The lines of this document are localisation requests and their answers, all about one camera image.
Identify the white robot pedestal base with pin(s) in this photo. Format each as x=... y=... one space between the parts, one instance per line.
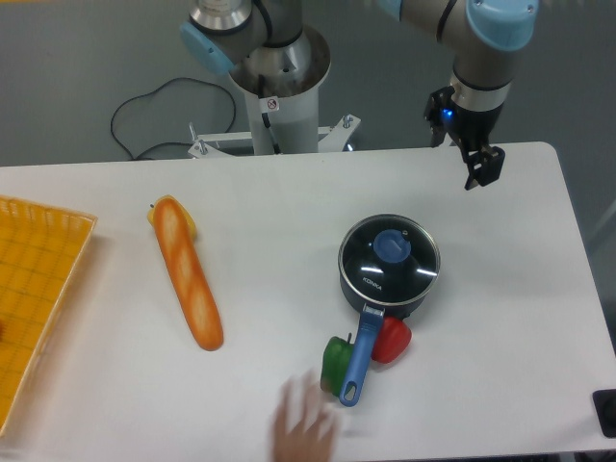
x=281 y=88

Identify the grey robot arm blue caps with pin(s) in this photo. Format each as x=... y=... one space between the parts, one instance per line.
x=486 y=37

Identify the glass pot lid blue knob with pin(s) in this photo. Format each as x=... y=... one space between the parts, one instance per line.
x=389 y=260

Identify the orange baguette bread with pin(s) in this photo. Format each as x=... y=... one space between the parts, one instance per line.
x=187 y=276

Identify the blurred human hand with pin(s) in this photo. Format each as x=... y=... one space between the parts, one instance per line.
x=304 y=427

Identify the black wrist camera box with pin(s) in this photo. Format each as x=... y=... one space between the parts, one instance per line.
x=437 y=112

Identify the dark saucepan with blue handle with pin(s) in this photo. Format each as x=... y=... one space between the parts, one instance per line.
x=370 y=322

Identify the yellow woven basket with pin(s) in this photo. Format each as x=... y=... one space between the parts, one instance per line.
x=41 y=248

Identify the green bell pepper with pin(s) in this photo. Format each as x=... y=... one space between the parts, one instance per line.
x=335 y=359

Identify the yellow banana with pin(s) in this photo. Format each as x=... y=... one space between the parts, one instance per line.
x=189 y=219

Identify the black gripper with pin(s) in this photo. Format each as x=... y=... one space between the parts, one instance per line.
x=471 y=130

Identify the red bell pepper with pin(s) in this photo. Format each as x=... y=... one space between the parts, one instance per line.
x=392 y=340

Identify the black device at table edge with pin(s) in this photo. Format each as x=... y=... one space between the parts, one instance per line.
x=605 y=406

